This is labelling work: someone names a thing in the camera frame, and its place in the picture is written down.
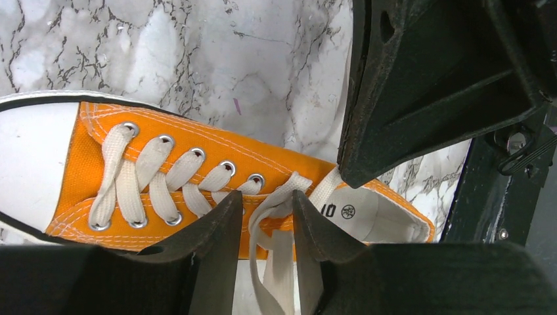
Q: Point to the white shoelace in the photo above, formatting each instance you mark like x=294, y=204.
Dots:
x=270, y=256

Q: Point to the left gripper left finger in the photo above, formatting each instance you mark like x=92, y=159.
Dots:
x=191, y=272

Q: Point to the orange canvas sneaker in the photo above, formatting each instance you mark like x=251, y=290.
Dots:
x=85, y=167

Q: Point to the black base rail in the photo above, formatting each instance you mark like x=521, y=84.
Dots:
x=500, y=184

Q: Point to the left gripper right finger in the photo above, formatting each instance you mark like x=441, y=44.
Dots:
x=339, y=275

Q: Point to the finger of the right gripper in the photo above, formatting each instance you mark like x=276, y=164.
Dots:
x=428, y=74

